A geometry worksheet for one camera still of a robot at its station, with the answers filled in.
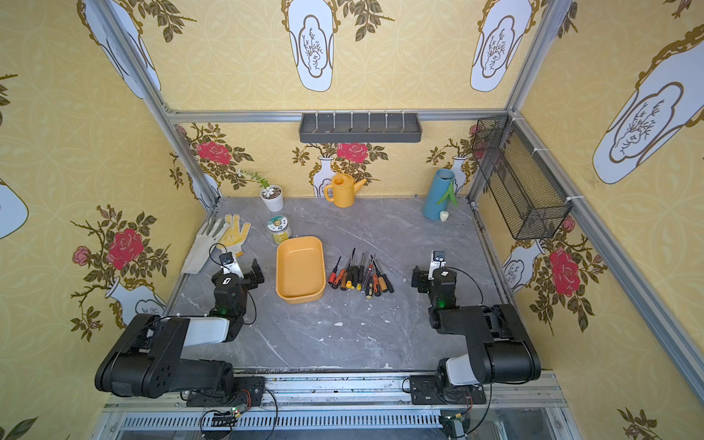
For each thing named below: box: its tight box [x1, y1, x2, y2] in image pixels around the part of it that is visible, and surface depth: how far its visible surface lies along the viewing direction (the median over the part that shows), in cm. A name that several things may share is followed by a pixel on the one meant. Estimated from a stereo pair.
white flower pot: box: [259, 185, 284, 213], surface depth 115 cm
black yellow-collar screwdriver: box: [351, 253, 359, 290], surface depth 94 cm
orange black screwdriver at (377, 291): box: [371, 258, 382, 297], surface depth 94 cm
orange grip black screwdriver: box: [373, 255, 388, 293], surface depth 96 cm
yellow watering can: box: [324, 173, 368, 209], surface depth 117 cm
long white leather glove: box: [181, 218, 231, 275], surface depth 108 cm
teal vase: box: [423, 168, 456, 222], surface depth 108 cm
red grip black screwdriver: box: [328, 255, 342, 286], surface depth 97 cm
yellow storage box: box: [275, 235, 327, 305], surface depth 99 cm
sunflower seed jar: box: [267, 215, 290, 246], surface depth 105 cm
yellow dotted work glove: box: [217, 213, 252, 258], surface depth 112 cm
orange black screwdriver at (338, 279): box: [330, 263, 350, 290], surface depth 95 cm
